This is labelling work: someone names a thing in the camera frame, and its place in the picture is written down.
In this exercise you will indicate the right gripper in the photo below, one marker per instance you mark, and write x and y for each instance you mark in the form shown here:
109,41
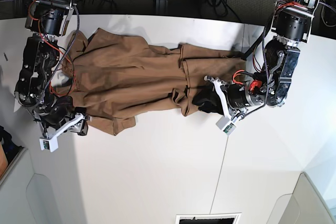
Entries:
59,112

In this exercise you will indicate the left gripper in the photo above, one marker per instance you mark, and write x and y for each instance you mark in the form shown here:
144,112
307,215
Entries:
230,99

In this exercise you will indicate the brown t-shirt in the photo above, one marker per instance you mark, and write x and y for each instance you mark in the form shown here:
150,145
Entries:
117,77

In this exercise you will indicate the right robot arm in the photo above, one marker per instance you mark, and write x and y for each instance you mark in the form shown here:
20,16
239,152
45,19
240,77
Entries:
42,57

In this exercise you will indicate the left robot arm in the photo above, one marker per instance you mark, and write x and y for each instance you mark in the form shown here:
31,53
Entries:
288,26

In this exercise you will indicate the grey bin left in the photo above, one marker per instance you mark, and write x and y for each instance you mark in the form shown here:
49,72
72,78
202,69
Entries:
26,196

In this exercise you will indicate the grey bin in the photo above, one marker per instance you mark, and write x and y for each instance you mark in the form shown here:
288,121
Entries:
304,205
26,196

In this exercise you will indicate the aluminium table leg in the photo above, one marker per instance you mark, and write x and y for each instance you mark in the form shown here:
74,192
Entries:
161,7

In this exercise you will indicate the white framed floor vent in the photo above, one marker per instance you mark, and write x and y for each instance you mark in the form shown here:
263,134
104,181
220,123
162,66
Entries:
208,219

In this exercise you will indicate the grey bin right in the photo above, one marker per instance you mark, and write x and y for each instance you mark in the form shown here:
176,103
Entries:
304,205

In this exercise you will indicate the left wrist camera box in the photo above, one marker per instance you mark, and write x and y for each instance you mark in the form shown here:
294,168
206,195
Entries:
226,125

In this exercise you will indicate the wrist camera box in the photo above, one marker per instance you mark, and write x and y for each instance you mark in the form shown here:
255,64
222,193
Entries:
226,125
49,144

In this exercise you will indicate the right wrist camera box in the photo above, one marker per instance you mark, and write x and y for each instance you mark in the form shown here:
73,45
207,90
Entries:
49,144

